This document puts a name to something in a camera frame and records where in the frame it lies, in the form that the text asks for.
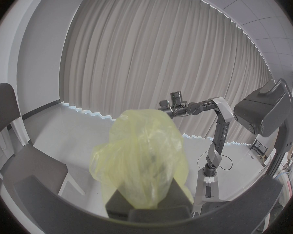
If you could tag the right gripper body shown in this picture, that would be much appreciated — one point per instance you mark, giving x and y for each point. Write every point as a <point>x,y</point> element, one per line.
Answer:
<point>179,110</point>

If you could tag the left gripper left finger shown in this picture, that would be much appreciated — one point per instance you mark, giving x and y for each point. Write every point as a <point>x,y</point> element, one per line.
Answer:
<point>116,203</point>

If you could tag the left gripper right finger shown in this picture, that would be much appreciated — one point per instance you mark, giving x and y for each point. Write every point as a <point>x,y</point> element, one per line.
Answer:
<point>178,196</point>

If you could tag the yellow plastic bag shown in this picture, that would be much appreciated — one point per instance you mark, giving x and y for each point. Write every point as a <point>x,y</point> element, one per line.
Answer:
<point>141,142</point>

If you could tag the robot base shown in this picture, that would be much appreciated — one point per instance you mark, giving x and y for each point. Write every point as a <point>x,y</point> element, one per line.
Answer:
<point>200,188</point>

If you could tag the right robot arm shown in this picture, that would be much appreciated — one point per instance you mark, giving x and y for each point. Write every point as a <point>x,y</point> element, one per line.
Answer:
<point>224,111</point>

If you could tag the beige curtain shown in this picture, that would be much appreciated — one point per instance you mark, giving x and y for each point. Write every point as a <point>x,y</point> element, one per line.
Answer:
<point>136,57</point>

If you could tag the grey chair with white legs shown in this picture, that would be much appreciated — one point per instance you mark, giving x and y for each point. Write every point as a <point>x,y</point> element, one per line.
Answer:
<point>34,167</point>

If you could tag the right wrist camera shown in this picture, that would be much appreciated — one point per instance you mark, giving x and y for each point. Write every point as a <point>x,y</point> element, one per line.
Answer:
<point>175,97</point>

